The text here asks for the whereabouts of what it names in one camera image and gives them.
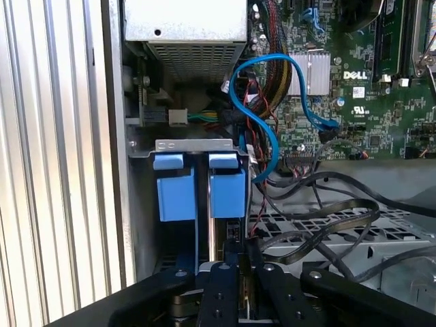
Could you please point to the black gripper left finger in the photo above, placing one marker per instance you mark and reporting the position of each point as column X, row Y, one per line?
column 219, row 296

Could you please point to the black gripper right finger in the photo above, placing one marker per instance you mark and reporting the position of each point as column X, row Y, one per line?
column 279, row 299

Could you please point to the empty blue disk carrier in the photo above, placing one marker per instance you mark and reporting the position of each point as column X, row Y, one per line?
column 167, row 160

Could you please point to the metal disk bay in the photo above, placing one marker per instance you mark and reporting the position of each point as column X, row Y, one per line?
column 190, row 144

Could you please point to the RAM slot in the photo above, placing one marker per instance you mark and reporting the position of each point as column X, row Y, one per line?
column 383, row 41
column 400, row 41

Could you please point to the perforated metal drive cage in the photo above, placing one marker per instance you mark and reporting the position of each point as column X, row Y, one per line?
column 391, row 235

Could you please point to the white plug connector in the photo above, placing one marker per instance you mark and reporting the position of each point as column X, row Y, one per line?
column 178, row 117

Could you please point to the green motherboard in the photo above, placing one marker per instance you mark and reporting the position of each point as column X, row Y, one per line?
column 374, row 116

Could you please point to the black PC case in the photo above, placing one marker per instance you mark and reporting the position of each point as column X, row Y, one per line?
column 116, row 102

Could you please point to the silver chipset heatsink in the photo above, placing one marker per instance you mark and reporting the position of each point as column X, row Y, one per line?
column 316, row 73

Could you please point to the silver power supply unit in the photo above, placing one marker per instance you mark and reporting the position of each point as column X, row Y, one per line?
column 185, row 20

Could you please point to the locking lever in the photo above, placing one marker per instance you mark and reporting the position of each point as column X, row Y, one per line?
column 425, row 59

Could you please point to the black cooler fan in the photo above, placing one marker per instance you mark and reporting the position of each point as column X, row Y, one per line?
column 361, row 13

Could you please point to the CPU socket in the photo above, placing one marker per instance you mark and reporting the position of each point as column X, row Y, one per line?
column 417, row 34

